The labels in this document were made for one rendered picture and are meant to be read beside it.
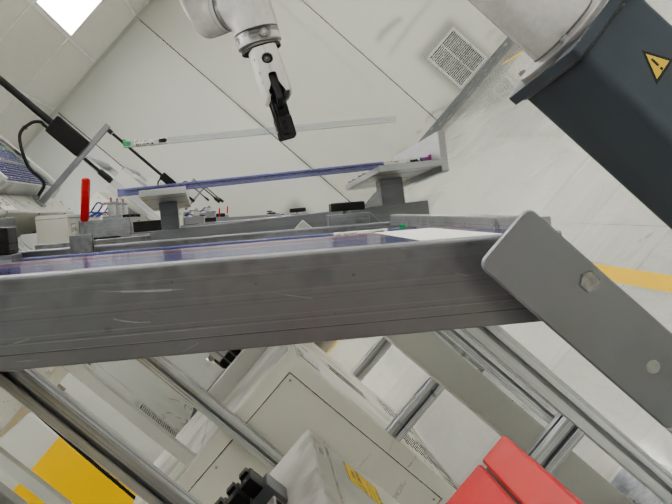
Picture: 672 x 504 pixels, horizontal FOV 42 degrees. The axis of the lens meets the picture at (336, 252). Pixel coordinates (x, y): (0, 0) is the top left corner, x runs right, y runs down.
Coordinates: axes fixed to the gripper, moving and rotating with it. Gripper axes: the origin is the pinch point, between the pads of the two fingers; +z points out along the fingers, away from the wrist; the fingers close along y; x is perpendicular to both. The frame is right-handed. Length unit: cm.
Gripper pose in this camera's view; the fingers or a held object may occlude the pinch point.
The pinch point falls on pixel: (285, 128)
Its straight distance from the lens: 163.3
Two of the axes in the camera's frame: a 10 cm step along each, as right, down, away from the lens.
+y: -1.4, 0.2, 9.9
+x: -9.5, 2.9, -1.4
